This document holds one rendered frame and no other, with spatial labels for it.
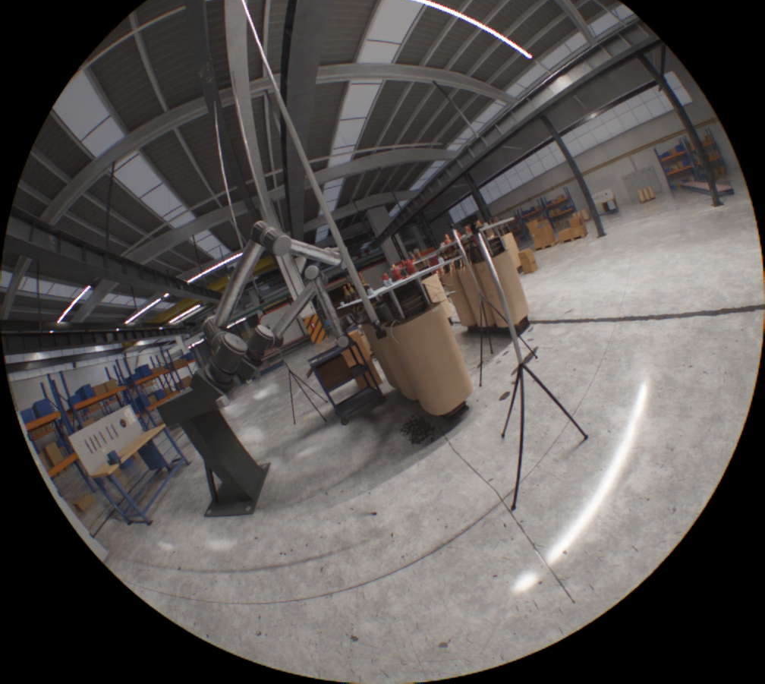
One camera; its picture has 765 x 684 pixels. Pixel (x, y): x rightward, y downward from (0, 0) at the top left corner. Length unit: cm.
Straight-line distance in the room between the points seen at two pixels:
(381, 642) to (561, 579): 85
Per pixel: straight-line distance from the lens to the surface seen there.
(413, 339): 169
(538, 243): 1115
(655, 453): 175
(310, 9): 358
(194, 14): 551
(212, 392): 179
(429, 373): 180
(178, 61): 933
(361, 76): 1019
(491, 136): 1010
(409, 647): 149
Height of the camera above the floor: 140
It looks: 4 degrees down
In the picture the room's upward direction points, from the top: 24 degrees counter-clockwise
